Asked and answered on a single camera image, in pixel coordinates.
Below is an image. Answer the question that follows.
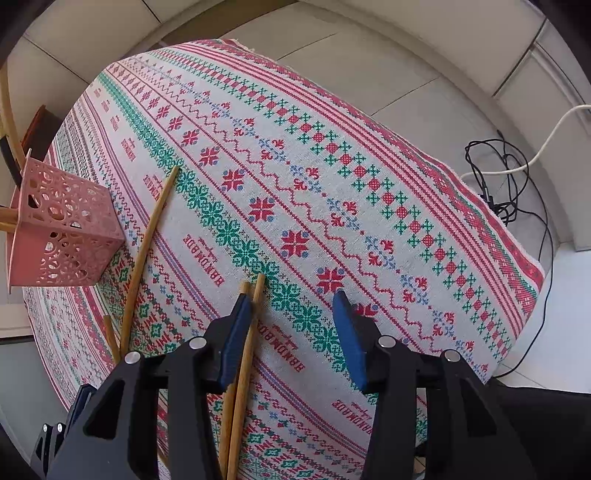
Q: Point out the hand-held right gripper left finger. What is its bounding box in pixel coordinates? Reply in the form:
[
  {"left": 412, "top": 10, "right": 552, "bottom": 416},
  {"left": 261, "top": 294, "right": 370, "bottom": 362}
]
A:
[{"left": 46, "top": 292, "right": 256, "bottom": 480}]

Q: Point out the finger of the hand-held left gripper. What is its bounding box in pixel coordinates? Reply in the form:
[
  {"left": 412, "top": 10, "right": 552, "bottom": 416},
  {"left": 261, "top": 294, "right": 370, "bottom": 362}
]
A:
[
  {"left": 65, "top": 383, "right": 98, "bottom": 433},
  {"left": 30, "top": 422, "right": 68, "bottom": 480}
]

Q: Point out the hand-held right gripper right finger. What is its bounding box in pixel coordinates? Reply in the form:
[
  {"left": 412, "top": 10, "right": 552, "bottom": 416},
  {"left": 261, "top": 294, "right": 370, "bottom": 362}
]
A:
[{"left": 332, "top": 290, "right": 539, "bottom": 480}]

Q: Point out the pink perforated utensil holder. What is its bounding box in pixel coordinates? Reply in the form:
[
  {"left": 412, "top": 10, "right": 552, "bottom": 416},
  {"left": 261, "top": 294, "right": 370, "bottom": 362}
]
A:
[{"left": 7, "top": 148, "right": 126, "bottom": 294}]

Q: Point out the patterned woven tablecloth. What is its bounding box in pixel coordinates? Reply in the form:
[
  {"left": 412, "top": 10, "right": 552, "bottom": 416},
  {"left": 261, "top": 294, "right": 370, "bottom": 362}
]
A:
[{"left": 23, "top": 38, "right": 546, "bottom": 480}]

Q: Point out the person's leg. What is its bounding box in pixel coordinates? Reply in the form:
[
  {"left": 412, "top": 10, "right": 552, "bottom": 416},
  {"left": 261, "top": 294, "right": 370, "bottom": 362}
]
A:
[{"left": 488, "top": 376, "right": 591, "bottom": 480}]

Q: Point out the black cable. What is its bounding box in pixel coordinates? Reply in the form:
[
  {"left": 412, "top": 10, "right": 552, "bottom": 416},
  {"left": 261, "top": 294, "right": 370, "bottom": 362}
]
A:
[{"left": 464, "top": 133, "right": 556, "bottom": 376}]

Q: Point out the white cable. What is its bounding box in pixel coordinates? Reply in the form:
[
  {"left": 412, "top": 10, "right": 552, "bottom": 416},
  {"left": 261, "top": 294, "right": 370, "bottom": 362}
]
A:
[{"left": 461, "top": 104, "right": 591, "bottom": 182}]

